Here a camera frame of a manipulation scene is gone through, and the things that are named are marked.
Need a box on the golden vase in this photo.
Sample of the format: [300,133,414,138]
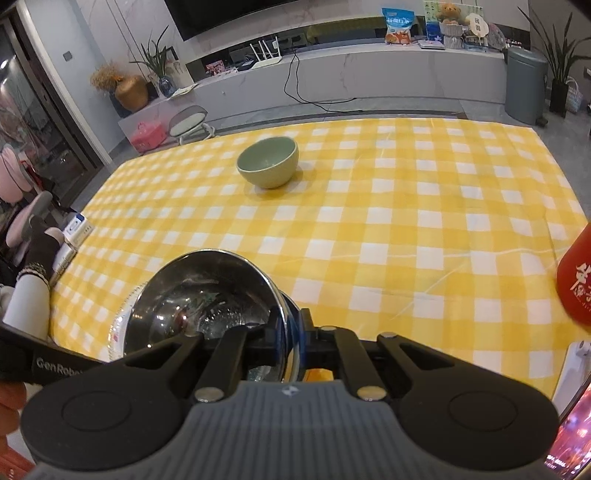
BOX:
[115,76,148,113]

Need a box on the round paper fan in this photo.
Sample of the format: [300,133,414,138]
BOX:
[466,13,489,38]

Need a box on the pink plastic basket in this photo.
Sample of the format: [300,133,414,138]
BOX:
[130,121,168,154]

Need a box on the small white blue box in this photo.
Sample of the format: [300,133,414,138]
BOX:
[62,213,94,249]

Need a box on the black power cable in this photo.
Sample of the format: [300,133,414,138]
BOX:
[281,50,366,114]

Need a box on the orange steel bowl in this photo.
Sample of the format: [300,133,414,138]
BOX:
[304,369,334,382]

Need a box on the white tv cabinet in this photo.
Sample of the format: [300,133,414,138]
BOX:
[118,43,506,137]

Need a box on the white wifi router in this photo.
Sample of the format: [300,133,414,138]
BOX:
[249,36,283,69]

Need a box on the black television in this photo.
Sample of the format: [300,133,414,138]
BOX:
[165,0,293,40]

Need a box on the grey trash bin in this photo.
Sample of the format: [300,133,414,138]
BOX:
[505,47,548,125]

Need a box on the red mug wooden handle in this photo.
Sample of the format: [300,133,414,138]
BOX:
[556,225,591,327]

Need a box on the teddy bear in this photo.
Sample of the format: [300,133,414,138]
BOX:
[437,2,462,25]

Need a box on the yellow checkered tablecloth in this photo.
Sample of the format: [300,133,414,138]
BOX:
[51,118,587,394]

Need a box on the green ceramic bowl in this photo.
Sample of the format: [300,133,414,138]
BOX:
[236,136,298,189]

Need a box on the tall potted plant right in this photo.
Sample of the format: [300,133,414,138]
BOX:
[518,7,590,117]

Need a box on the white fruity painted plate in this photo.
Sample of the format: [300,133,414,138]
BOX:
[107,283,146,361]

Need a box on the blue steel bowl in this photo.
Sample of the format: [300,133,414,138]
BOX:
[124,249,304,382]

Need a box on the potted green plant left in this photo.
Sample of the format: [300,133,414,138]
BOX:
[132,27,177,98]

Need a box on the smartphone on stand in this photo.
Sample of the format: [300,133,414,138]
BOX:
[545,378,591,479]

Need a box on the blue snack bag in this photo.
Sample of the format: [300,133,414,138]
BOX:
[382,7,415,45]

